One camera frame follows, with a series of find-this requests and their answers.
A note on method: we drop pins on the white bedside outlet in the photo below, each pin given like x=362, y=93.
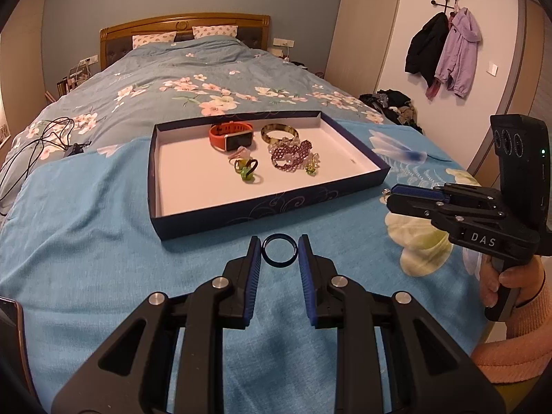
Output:
x=88, y=60

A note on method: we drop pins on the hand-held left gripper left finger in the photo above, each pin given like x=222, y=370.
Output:
x=254, y=267

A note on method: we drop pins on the pile of dark clothes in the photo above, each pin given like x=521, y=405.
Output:
x=392, y=105

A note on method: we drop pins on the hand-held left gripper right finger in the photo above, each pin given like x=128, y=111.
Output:
x=304, y=276

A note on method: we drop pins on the white wall outlet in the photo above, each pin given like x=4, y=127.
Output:
x=283, y=42

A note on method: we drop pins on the blue floral duvet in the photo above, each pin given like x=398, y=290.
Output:
x=172, y=69

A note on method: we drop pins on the wooden bed headboard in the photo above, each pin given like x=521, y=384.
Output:
x=181, y=21

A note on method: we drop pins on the person's right forearm pink sleeve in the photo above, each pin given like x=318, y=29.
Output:
x=517, y=353

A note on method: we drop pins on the turquoise printed blanket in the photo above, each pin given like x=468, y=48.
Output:
x=86, y=246

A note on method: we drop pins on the brown edged phone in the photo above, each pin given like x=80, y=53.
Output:
x=8, y=332

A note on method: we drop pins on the stack of books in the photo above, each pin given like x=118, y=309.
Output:
x=71, y=82

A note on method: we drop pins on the black coat hook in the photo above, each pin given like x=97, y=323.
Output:
x=444, y=2

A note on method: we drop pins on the yellow red pendant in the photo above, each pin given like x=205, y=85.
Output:
x=310, y=170

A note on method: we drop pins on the yellow green garment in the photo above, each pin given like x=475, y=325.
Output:
x=517, y=396

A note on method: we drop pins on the dark blue shallow box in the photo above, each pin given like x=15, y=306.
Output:
x=194, y=181

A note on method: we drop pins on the amber bangle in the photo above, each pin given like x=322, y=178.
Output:
x=265, y=136

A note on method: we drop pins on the white light switch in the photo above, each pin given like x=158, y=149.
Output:
x=494, y=69

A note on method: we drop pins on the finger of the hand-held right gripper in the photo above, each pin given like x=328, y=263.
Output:
x=409, y=207
x=420, y=192

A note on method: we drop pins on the floral white pillow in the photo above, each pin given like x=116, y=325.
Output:
x=215, y=31
x=153, y=39

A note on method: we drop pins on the black jacket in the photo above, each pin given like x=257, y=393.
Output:
x=425, y=47

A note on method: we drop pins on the purple jacket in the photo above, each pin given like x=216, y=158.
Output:
x=459, y=51

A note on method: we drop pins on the person's right hand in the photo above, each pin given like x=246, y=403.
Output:
x=524, y=276

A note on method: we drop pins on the beige wardrobe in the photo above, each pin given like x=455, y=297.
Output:
x=358, y=30

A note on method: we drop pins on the dark blue bangle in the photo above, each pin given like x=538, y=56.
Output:
x=265, y=252

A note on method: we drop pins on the orange smart watch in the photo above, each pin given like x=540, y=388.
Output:
x=235, y=141

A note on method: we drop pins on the wooden door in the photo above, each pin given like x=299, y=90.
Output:
x=530, y=73

